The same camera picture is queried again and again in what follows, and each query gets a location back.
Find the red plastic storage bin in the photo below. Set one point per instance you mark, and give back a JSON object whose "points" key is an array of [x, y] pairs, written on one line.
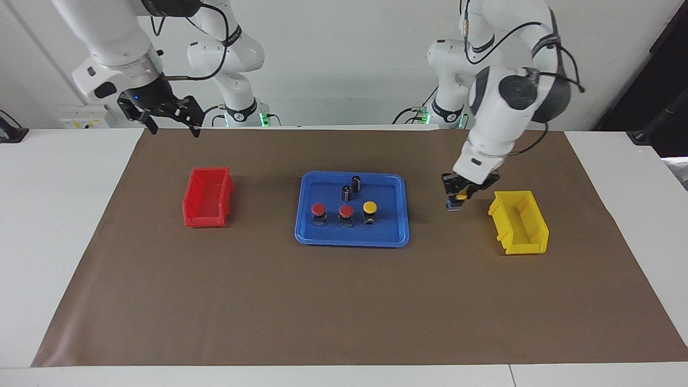
{"points": [[207, 221]]}

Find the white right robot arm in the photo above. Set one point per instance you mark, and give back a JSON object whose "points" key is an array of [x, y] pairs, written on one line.
{"points": [[107, 32]]}

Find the black stand equipment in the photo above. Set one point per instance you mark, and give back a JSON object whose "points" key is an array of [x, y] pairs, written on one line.
{"points": [[666, 80]]}

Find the blue plastic tray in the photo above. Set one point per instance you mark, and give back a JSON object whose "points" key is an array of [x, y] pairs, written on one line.
{"points": [[384, 231]]}

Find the white wall power outlet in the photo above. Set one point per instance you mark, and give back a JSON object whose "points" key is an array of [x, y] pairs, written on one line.
{"points": [[80, 115]]}

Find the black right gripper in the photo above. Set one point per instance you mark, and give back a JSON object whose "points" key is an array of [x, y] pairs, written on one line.
{"points": [[150, 99]]}

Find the red push button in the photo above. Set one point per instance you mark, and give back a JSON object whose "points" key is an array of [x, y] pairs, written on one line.
{"points": [[319, 209], [346, 210]]}

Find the black cylindrical capacitor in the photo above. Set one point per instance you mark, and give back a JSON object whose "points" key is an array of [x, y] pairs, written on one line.
{"points": [[356, 183], [346, 193]]}

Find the brown paper table mat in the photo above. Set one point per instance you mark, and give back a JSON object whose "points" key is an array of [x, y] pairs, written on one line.
{"points": [[344, 301]]}

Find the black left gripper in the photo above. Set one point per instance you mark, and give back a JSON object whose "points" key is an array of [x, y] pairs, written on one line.
{"points": [[473, 185]]}

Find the yellow plastic storage bin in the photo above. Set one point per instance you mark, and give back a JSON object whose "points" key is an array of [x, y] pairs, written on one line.
{"points": [[529, 248]]}

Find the yellow push button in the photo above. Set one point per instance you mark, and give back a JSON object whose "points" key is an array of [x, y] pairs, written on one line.
{"points": [[370, 206], [456, 206]]}

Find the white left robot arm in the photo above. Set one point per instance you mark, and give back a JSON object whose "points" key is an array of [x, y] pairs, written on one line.
{"points": [[505, 118]]}

